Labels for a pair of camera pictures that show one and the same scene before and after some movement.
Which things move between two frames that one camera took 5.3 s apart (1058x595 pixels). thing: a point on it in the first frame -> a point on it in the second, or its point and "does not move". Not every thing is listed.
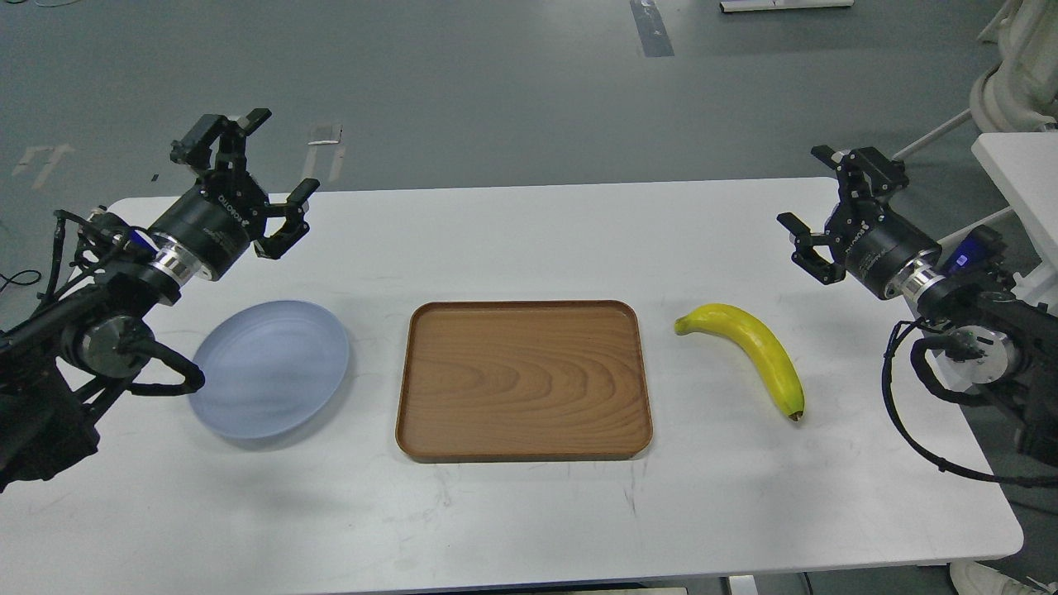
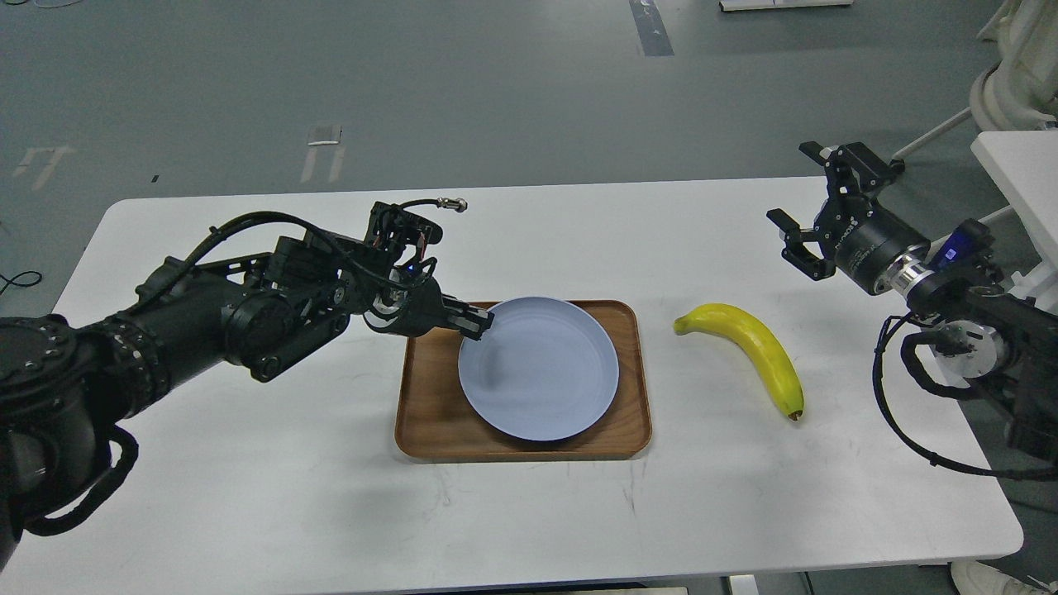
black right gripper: x=872 y=240 does not move
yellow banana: x=757 y=342 does not move
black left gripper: x=224 y=211 -> x=418 y=307
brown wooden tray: x=524 y=381 does not move
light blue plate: x=269 y=367 -> x=543 y=369
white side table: x=1024 y=167 does not move
